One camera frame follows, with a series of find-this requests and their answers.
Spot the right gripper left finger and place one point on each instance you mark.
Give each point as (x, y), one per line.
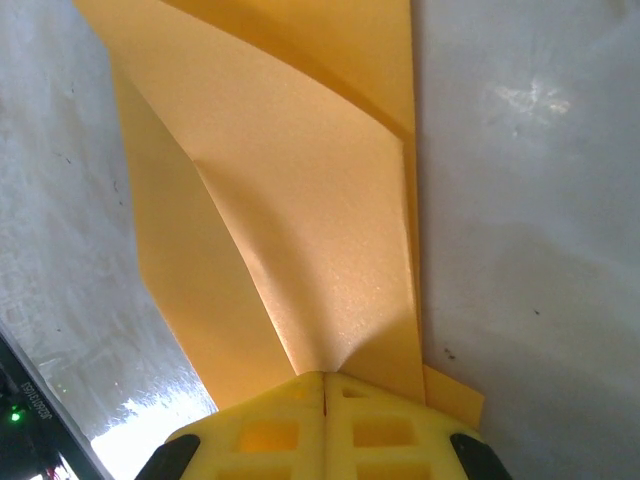
(260, 440)

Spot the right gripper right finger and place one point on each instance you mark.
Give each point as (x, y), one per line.
(395, 440)

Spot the orange paper sheet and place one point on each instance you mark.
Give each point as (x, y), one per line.
(310, 225)

